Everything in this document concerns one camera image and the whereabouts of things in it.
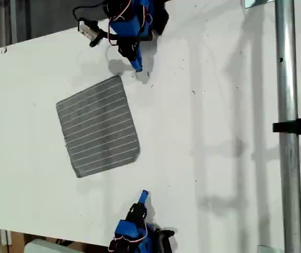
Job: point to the wooden table frame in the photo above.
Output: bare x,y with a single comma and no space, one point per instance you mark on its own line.
18,242

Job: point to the steel post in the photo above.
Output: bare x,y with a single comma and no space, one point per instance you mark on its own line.
288,79

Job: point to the gripper camera stalk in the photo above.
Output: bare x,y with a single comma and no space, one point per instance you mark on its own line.
98,39

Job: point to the metal bracket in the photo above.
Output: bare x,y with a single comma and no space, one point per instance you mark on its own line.
250,3

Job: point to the white box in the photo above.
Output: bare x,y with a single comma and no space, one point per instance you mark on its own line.
42,247

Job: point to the grey metal bar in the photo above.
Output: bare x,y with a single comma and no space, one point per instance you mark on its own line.
13,21

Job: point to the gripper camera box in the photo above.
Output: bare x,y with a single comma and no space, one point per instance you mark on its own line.
88,29

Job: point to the grey striped towel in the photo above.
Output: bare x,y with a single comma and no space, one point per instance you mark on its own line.
97,126

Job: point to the black clamp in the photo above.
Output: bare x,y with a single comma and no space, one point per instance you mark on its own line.
297,127

